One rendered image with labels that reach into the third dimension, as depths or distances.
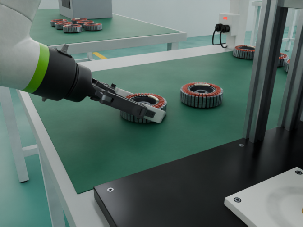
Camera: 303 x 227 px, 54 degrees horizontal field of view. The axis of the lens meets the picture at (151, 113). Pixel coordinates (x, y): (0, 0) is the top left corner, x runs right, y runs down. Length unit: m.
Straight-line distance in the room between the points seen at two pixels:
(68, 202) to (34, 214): 1.15
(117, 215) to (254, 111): 0.31
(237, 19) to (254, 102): 0.87
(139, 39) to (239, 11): 0.57
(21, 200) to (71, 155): 1.17
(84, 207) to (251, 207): 0.23
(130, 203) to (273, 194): 0.20
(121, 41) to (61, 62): 1.11
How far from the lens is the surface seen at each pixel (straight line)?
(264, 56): 0.53
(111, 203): 0.43
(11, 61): 0.52
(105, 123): 0.68
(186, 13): 5.72
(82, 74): 0.58
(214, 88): 0.80
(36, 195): 1.73
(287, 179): 0.49
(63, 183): 0.51
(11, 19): 0.52
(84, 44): 1.57
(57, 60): 0.55
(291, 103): 0.64
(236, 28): 1.40
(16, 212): 1.67
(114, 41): 1.63
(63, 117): 0.73
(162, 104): 0.69
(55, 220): 1.42
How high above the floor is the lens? 1.06
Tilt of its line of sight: 25 degrees down
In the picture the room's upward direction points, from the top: straight up
